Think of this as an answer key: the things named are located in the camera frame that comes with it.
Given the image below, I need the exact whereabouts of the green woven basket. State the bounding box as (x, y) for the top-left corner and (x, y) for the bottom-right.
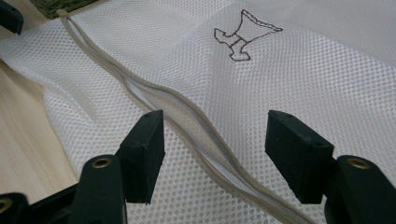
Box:
(29, 0), (101, 20)

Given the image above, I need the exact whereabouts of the white mesh laundry bag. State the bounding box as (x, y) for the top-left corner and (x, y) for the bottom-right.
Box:
(0, 0), (396, 224)

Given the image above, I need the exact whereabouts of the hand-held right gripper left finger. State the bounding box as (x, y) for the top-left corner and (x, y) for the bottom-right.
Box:
(69, 109), (166, 224)

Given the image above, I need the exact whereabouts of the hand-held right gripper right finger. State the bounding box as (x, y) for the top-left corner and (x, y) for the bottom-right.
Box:
(264, 110), (396, 224)

